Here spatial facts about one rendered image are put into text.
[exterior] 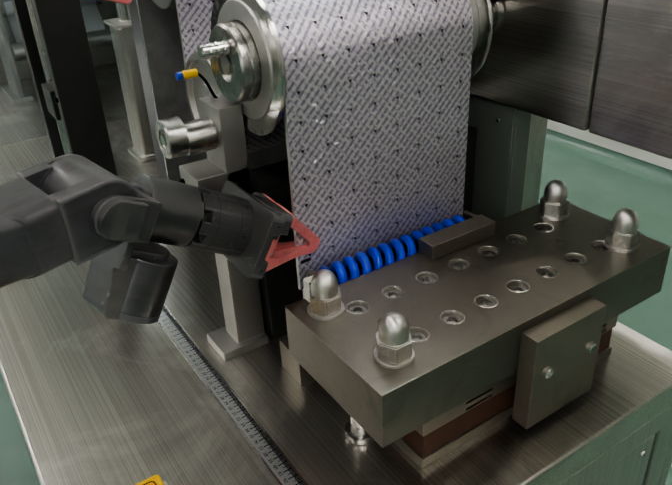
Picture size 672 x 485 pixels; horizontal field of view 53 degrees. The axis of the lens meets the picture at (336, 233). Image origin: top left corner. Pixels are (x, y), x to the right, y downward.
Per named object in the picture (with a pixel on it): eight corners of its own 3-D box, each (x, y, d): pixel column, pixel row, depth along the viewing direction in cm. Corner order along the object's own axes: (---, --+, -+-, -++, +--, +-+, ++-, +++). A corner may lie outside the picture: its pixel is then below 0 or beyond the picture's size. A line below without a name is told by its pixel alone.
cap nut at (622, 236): (596, 243, 75) (602, 207, 73) (617, 233, 77) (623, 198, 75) (625, 256, 72) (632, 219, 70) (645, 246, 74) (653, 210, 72)
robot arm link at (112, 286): (107, 197, 49) (49, 160, 54) (62, 338, 51) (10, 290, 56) (224, 214, 59) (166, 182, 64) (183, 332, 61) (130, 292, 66)
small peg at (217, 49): (196, 53, 62) (197, 41, 61) (223, 48, 63) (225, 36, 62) (202, 63, 61) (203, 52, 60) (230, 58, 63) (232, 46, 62)
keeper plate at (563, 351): (511, 418, 69) (521, 332, 63) (576, 379, 73) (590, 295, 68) (530, 433, 67) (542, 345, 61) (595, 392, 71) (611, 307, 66)
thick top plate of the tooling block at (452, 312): (288, 353, 70) (284, 305, 67) (550, 237, 89) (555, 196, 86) (382, 448, 58) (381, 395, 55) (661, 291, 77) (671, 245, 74)
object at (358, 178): (298, 288, 73) (284, 125, 64) (459, 224, 84) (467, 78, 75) (300, 290, 72) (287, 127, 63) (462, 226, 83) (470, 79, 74)
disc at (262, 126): (216, 104, 74) (204, -36, 66) (220, 103, 75) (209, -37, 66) (283, 159, 64) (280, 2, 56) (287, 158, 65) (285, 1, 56)
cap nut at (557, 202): (531, 212, 82) (534, 179, 80) (551, 204, 84) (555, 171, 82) (554, 224, 79) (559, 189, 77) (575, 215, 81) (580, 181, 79)
